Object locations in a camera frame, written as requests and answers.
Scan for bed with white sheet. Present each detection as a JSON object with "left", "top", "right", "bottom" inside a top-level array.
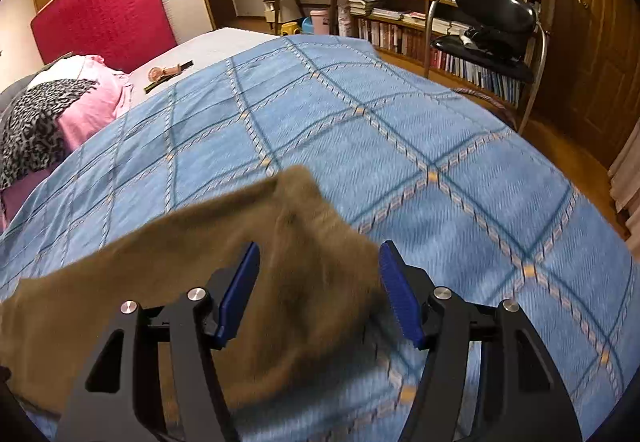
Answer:
[{"left": 125, "top": 28, "right": 281, "bottom": 95}]

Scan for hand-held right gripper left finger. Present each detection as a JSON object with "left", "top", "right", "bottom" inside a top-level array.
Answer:
[{"left": 55, "top": 242, "right": 262, "bottom": 442}]

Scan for blue plaid blanket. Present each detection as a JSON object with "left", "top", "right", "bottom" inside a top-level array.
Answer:
[{"left": 0, "top": 34, "right": 640, "bottom": 442}]

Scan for pink quilt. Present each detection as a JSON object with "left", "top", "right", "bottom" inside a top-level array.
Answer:
[{"left": 55, "top": 54, "right": 133, "bottom": 150}]

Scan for pink bin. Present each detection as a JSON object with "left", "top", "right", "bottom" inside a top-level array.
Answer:
[{"left": 309, "top": 9, "right": 331, "bottom": 37}]

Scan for black chair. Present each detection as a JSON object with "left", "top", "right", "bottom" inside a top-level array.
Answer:
[{"left": 424, "top": 0, "right": 548, "bottom": 133}]

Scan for white pillow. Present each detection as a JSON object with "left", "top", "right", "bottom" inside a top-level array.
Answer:
[{"left": 25, "top": 56, "right": 86, "bottom": 93}]

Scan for leopard print cloth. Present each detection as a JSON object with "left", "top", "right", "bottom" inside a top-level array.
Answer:
[{"left": 0, "top": 78, "right": 98, "bottom": 190}]

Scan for wooden door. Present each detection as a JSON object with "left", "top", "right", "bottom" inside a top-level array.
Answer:
[{"left": 530, "top": 0, "right": 640, "bottom": 168}]

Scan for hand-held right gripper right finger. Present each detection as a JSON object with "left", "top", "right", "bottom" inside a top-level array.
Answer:
[{"left": 378, "top": 240, "right": 583, "bottom": 442}]

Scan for beige curtain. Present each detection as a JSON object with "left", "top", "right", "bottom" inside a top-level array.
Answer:
[{"left": 607, "top": 122, "right": 640, "bottom": 238}]

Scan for brown fleece pants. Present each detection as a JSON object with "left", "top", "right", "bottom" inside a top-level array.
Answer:
[{"left": 0, "top": 165, "right": 386, "bottom": 423}]

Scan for red upholstered panel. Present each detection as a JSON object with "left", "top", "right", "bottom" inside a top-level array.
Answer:
[{"left": 30, "top": 0, "right": 178, "bottom": 73}]

